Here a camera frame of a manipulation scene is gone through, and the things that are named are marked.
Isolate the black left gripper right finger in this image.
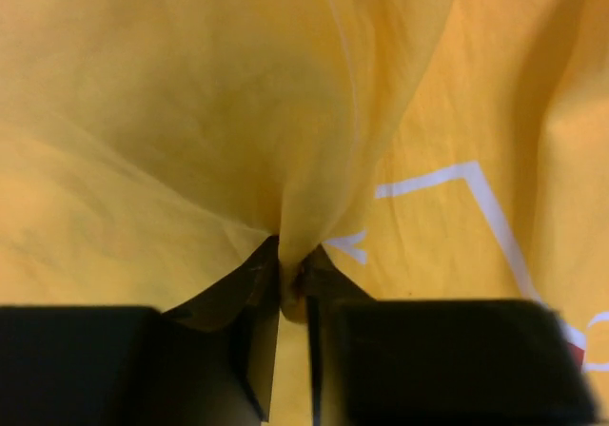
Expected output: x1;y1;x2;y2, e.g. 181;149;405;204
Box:
299;248;600;425

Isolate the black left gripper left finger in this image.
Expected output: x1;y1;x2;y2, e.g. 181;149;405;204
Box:
1;237;279;425

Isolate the yellow Pikachu pillowcase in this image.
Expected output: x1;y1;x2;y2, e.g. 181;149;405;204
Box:
1;0;608;402

